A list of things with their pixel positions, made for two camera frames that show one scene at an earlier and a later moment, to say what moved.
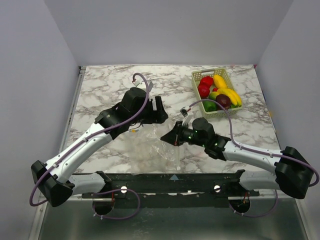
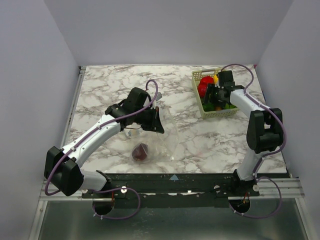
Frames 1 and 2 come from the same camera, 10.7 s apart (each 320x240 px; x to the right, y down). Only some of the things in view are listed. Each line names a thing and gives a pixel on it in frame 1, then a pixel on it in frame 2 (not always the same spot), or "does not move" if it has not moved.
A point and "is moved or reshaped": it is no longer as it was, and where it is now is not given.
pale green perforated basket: [197, 75] does not move
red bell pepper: [207, 81] does not move
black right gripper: [179, 133] → [212, 94]
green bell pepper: [210, 106] does not move
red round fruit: [204, 90] does not move
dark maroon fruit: [224, 100] is moved or reshaped
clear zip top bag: [146, 153] is moved or reshaped
